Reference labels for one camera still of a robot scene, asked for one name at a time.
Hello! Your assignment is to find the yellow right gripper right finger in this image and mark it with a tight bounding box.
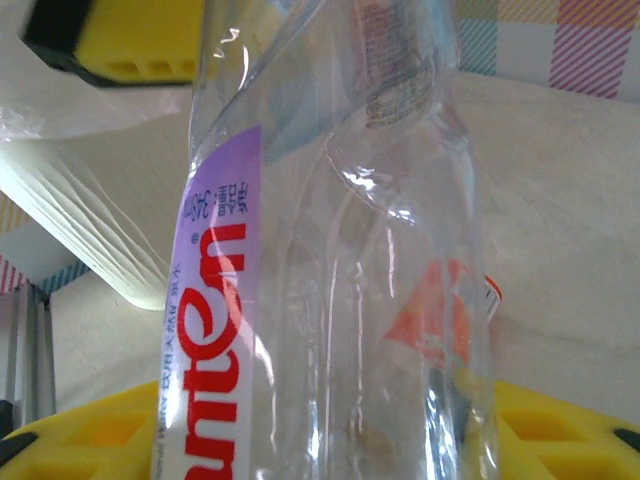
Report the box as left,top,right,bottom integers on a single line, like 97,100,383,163
493,381,640,480

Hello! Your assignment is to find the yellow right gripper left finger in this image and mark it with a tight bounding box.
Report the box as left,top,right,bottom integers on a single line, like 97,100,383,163
0,379,166,480

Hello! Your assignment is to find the purple label clear bottle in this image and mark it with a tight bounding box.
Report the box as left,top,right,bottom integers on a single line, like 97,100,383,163
149,0,501,480

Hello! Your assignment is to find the white ribbed plastic bin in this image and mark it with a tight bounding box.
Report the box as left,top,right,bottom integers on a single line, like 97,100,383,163
0,112,194,314

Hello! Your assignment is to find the orange barcode label bottle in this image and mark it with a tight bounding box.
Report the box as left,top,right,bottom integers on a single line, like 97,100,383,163
384,259,504,371

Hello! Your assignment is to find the aluminium frame post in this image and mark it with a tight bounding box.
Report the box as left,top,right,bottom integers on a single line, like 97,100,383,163
7,282,56,431

